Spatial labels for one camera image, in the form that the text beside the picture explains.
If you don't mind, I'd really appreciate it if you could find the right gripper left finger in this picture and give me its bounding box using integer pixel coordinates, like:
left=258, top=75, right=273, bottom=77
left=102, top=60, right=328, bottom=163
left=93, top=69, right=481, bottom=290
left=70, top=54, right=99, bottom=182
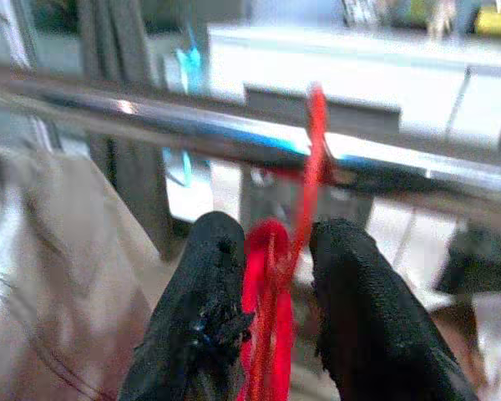
left=119, top=211, right=256, bottom=401

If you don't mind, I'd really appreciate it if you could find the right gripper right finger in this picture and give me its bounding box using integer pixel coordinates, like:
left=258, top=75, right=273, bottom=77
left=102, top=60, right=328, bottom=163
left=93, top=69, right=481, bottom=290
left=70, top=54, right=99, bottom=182
left=308, top=217, right=479, bottom=401

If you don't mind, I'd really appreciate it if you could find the red wire hanger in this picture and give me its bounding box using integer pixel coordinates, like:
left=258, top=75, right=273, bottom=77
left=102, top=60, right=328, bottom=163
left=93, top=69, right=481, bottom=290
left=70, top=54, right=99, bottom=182
left=236, top=80, right=340, bottom=401

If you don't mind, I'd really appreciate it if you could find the teal plastic hanger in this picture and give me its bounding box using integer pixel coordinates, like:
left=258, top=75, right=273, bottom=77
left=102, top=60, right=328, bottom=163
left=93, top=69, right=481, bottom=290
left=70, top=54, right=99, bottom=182
left=161, top=23, right=213, bottom=188

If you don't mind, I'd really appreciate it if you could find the pale hanging garment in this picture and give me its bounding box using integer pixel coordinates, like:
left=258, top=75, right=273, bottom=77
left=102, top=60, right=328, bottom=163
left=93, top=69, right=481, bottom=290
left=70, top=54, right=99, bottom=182
left=0, top=140, right=181, bottom=401

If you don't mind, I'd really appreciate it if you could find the metal clothes rack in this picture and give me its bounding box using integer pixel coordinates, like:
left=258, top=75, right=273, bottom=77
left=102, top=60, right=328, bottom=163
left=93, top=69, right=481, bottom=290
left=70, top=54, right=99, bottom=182
left=0, top=76, right=501, bottom=227

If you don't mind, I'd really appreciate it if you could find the white low cabinet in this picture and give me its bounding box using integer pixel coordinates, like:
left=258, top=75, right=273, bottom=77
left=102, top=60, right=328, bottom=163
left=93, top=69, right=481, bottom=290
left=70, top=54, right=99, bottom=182
left=207, top=23, right=501, bottom=148

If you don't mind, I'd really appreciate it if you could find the yellow box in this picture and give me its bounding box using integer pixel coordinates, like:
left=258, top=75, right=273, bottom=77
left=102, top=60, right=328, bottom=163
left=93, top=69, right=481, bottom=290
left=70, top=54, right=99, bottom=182
left=474, top=5, right=501, bottom=38

